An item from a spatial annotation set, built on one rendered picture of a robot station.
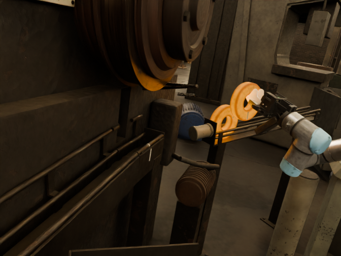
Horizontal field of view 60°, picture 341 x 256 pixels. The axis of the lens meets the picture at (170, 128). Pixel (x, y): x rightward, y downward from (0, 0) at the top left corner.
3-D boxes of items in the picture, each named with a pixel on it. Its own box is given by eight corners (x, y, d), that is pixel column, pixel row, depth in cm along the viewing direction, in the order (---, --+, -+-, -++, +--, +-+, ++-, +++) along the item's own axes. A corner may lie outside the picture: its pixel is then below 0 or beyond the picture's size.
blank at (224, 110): (213, 144, 134) (218, 147, 131) (204, 118, 124) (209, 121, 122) (236, 123, 139) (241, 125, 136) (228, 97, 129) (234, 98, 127)
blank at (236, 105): (232, 82, 114) (238, 84, 111) (258, 80, 122) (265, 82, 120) (227, 121, 119) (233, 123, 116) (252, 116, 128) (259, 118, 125)
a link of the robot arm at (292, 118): (298, 134, 106) (285, 136, 101) (288, 127, 109) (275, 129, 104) (309, 117, 102) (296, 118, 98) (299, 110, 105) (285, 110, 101)
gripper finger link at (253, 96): (250, 83, 117) (267, 94, 111) (244, 96, 120) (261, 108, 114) (245, 83, 115) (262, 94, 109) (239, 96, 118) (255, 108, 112)
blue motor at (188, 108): (173, 141, 300) (178, 108, 290) (172, 125, 355) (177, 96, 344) (203, 146, 302) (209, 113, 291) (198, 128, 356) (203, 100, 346)
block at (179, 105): (141, 160, 114) (149, 99, 107) (149, 153, 122) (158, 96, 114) (167, 167, 111) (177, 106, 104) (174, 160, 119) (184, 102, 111)
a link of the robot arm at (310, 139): (311, 159, 95) (325, 137, 91) (284, 138, 102) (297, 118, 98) (324, 156, 99) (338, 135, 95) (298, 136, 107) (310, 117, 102)
